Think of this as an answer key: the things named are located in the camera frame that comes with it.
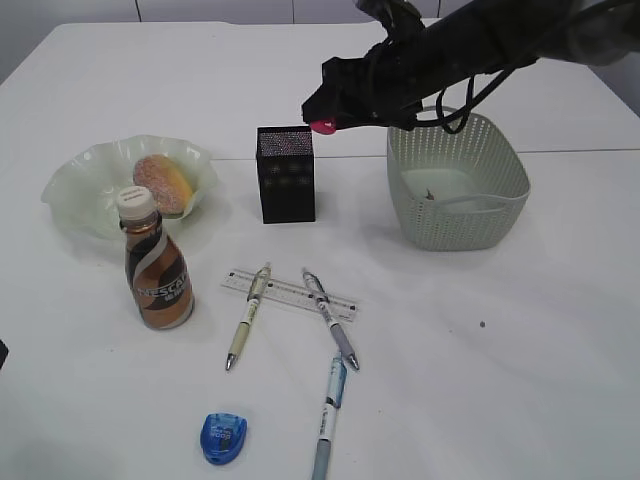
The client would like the pale green glass wavy plate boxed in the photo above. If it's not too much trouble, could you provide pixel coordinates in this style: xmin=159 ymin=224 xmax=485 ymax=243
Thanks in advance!
xmin=41 ymin=135 xmax=217 ymax=240

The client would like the orange bread loaf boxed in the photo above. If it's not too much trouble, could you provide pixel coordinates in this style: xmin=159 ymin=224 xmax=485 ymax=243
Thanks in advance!
xmin=133 ymin=154 xmax=193 ymax=216

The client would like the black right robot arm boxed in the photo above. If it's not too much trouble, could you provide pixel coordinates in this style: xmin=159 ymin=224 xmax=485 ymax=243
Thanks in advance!
xmin=302 ymin=1 xmax=639 ymax=134

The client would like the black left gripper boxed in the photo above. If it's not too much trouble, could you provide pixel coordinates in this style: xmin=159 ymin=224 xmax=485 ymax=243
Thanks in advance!
xmin=0 ymin=340 xmax=9 ymax=368

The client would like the Nescafe coffee bottle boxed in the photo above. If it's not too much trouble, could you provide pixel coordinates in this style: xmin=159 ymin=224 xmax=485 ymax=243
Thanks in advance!
xmin=116 ymin=186 xmax=195 ymax=330

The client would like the beige grip pen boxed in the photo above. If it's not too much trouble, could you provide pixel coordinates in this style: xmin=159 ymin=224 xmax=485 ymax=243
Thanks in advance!
xmin=225 ymin=262 xmax=272 ymax=372

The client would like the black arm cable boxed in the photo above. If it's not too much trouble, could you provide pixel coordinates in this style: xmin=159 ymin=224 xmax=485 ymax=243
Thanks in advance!
xmin=352 ymin=0 xmax=640 ymax=135

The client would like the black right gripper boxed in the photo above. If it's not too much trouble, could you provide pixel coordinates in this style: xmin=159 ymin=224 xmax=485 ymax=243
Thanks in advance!
xmin=302 ymin=45 xmax=420 ymax=130

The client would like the clear plastic ruler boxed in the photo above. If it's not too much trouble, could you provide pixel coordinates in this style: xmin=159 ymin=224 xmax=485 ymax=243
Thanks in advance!
xmin=221 ymin=268 xmax=360 ymax=322

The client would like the blue pencil sharpener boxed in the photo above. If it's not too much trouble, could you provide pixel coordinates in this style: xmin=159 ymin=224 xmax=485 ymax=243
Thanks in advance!
xmin=200 ymin=413 xmax=248 ymax=455

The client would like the black mesh pen holder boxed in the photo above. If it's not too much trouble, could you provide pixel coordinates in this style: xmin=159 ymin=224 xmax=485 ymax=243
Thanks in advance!
xmin=256 ymin=126 xmax=316 ymax=224

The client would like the pink pencil sharpener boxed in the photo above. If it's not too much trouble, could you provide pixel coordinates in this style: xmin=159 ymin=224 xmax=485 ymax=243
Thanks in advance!
xmin=309 ymin=119 xmax=337 ymax=135

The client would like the grey grip pen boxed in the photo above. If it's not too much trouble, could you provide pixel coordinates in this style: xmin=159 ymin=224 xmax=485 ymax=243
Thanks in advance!
xmin=302 ymin=268 xmax=360 ymax=371

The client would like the pale green plastic basket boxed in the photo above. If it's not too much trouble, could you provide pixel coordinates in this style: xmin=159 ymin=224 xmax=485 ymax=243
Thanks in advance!
xmin=387 ymin=113 xmax=531 ymax=252

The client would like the light blue pen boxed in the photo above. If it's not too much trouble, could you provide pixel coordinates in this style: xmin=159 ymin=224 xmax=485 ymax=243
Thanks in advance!
xmin=311 ymin=352 xmax=347 ymax=480

